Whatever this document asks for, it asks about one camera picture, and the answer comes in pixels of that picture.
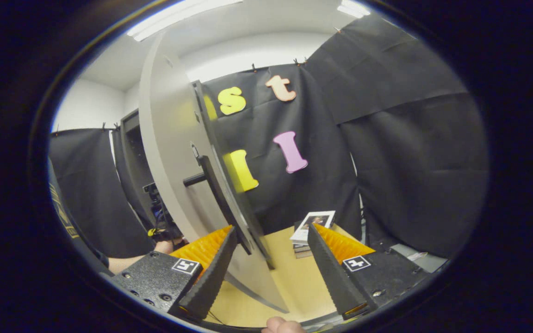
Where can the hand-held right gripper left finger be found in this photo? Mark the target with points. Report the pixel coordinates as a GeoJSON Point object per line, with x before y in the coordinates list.
{"type": "Point", "coordinates": [213, 282]}

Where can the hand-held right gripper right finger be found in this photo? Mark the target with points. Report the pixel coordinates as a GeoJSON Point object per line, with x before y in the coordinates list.
{"type": "Point", "coordinates": [331, 277]}

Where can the grey cabinet door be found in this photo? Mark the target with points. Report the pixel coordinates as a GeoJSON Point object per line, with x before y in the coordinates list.
{"type": "Point", "coordinates": [169, 138]}

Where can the grey board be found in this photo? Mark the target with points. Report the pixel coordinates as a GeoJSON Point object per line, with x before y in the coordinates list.
{"type": "Point", "coordinates": [426, 263]}

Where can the black backdrop cloth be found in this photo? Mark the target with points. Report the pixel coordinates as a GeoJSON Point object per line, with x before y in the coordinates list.
{"type": "Point", "coordinates": [387, 138]}

